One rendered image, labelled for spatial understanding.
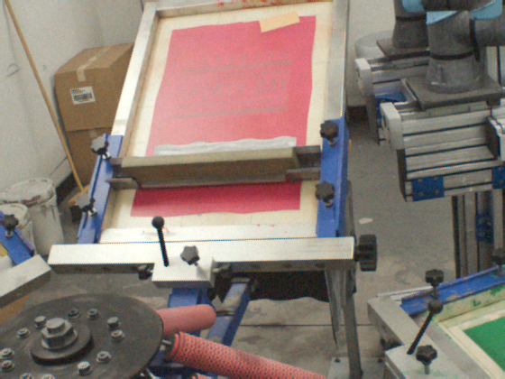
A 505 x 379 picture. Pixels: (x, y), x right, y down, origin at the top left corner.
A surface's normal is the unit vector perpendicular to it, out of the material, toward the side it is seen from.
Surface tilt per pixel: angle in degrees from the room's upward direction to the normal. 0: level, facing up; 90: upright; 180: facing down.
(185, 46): 32
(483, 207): 90
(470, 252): 90
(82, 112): 90
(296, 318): 0
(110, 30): 90
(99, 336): 0
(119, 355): 0
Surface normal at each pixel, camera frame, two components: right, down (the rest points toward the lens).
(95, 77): -0.15, 0.40
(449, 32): -0.39, 0.43
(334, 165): -0.26, -0.55
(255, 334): -0.15, -0.91
